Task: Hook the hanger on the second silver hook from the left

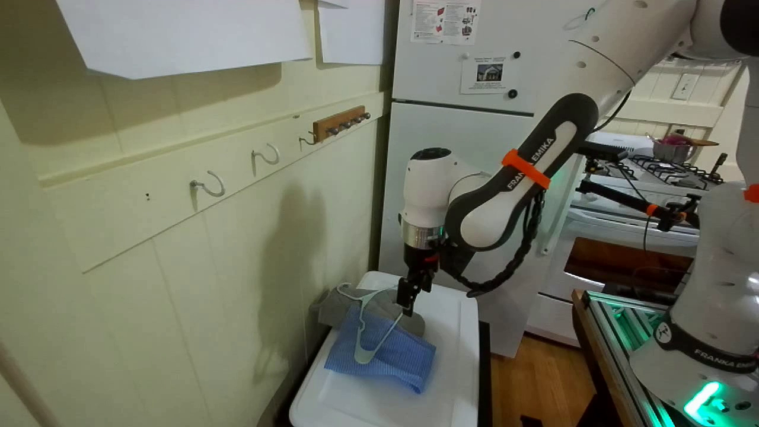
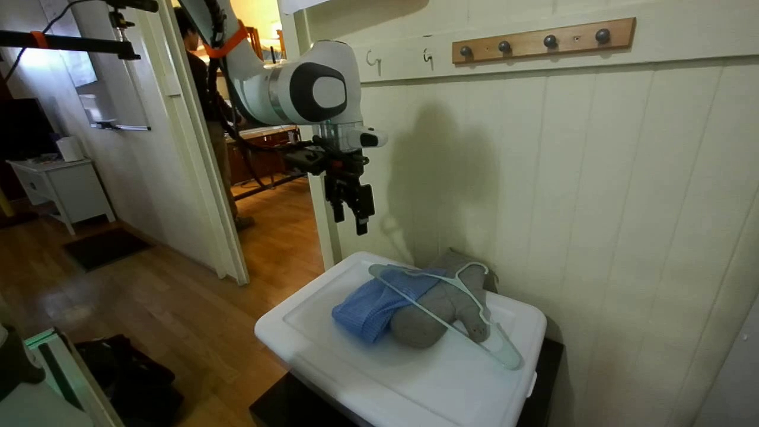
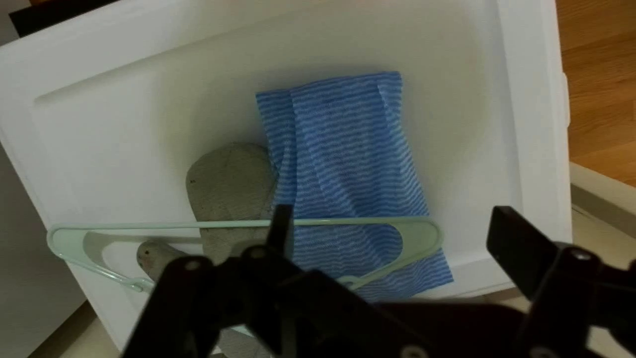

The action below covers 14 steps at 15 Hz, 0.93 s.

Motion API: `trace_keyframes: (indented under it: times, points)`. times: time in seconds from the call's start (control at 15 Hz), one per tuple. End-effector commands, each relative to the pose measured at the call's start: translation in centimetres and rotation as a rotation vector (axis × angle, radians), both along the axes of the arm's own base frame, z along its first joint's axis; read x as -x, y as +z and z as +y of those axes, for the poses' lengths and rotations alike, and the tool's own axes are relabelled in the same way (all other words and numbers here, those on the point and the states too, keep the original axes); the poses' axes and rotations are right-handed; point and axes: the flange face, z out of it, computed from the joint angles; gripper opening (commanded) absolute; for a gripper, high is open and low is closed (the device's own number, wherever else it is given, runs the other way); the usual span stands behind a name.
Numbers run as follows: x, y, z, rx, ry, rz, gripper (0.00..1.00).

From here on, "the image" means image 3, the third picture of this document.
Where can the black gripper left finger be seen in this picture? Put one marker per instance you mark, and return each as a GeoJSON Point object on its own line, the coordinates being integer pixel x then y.
{"type": "Point", "coordinates": [200, 299]}

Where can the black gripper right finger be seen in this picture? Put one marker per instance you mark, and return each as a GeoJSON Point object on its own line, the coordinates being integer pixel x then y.
{"type": "Point", "coordinates": [564, 285]}

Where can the clear plastic clothes hanger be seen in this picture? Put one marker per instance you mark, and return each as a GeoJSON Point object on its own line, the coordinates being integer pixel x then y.
{"type": "Point", "coordinates": [166, 229]}

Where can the grey oven mitt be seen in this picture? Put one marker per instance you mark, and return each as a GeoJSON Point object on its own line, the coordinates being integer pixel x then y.
{"type": "Point", "coordinates": [230, 181]}

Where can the blue striped cloth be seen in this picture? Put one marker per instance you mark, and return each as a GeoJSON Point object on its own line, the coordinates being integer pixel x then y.
{"type": "Point", "coordinates": [345, 159]}

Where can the white plastic storage bin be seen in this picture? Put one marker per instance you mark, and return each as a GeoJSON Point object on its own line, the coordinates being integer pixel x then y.
{"type": "Point", "coordinates": [133, 100]}

